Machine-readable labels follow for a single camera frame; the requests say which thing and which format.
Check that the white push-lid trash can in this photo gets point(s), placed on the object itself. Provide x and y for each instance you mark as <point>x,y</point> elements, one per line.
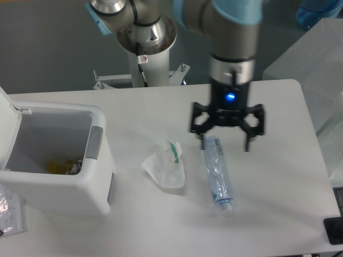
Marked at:
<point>33,133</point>

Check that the black device at table edge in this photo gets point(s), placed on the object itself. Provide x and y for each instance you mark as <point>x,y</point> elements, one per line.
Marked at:
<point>333,228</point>

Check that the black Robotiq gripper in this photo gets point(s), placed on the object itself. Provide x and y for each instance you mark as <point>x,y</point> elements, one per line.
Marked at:
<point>227,108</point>

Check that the crushed clear plastic bottle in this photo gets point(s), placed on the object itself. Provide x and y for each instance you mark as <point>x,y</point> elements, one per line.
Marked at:
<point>218,175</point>

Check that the clear plastic zip bag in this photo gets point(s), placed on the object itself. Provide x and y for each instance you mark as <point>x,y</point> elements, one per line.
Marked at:
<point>13,213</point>

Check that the translucent plastic storage box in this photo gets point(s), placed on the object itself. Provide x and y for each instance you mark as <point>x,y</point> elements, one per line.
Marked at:
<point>315,61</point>

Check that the yellow trash inside can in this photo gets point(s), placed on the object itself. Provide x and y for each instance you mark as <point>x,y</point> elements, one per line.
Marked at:
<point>70,167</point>

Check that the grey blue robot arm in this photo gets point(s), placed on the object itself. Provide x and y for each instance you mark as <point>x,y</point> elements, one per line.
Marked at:
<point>233,28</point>

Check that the crumpled white plastic wrapper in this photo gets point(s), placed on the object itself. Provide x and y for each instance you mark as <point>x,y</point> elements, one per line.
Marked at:
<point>165,166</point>

